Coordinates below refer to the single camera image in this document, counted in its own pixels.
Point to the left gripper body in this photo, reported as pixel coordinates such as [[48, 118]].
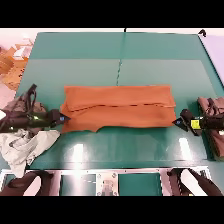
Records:
[[55, 118]]

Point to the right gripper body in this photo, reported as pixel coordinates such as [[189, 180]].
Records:
[[190, 122]]

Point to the brown shirt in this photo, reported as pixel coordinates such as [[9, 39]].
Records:
[[120, 106]]

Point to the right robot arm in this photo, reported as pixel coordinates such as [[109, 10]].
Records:
[[215, 122]]

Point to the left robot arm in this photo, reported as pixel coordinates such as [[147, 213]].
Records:
[[23, 120]]

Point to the dark grey garment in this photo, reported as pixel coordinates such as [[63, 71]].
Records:
[[20, 105]]

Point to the pale grey garment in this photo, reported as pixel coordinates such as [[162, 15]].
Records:
[[23, 146]]

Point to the silver frame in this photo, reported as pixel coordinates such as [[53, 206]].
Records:
[[106, 183]]

